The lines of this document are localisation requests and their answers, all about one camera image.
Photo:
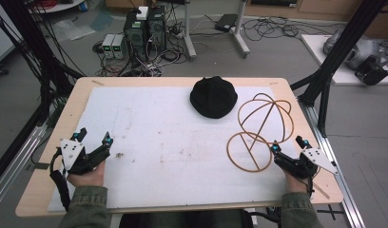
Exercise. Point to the black hat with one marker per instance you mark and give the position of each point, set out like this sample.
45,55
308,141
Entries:
213,98

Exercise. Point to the white desk leg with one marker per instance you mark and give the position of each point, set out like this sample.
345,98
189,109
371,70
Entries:
190,31
241,31

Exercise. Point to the grey power supply unit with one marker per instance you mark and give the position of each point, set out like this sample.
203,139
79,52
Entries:
107,46
119,47

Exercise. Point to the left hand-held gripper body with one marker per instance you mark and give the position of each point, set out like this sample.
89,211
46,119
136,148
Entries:
72,152

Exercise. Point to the wooden hoop hat stand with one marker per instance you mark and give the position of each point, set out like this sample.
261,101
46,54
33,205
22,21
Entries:
265,104

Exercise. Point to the black metal frame strut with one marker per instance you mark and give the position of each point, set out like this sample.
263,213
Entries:
338,53

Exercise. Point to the aluminium rail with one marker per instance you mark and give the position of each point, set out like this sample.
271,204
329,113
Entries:
334,177
14,171

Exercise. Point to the white floor board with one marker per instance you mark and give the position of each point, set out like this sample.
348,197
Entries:
315,50

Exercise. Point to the person's left hand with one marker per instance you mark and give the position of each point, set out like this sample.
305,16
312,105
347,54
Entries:
87,178

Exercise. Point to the white box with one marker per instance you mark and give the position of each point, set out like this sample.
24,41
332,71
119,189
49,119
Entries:
142,12

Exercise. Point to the blue tape roll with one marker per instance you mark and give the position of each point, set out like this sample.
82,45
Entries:
83,6

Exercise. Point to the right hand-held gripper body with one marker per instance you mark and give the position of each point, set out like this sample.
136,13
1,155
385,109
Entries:
298,164

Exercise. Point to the grey robot shell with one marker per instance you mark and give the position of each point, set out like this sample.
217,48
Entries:
361,50

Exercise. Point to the black computer tower green label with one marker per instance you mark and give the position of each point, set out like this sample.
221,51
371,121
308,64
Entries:
135,34

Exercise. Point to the person's right hand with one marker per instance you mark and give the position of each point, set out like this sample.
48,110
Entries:
293,183

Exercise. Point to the black device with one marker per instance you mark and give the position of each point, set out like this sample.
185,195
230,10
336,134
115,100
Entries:
372,73

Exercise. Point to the black flat box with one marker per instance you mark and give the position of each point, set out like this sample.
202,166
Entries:
226,22

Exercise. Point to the white foam mat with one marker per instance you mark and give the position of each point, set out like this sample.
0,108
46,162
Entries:
170,142

